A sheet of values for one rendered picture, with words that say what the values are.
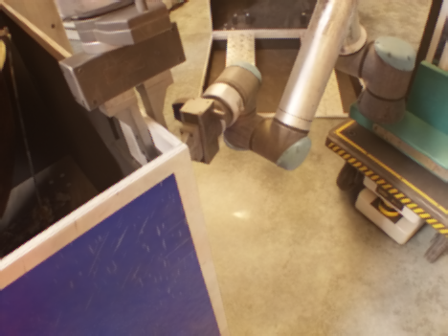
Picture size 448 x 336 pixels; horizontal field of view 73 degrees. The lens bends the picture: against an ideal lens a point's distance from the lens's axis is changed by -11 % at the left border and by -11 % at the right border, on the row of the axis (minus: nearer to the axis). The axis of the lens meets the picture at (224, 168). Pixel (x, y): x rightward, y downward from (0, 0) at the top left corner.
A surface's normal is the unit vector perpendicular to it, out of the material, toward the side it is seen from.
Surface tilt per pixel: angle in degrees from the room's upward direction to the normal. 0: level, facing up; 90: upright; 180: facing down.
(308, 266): 0
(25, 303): 90
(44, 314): 90
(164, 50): 80
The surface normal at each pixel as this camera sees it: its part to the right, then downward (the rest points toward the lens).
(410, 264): -0.07, -0.69
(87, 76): 0.64, 0.38
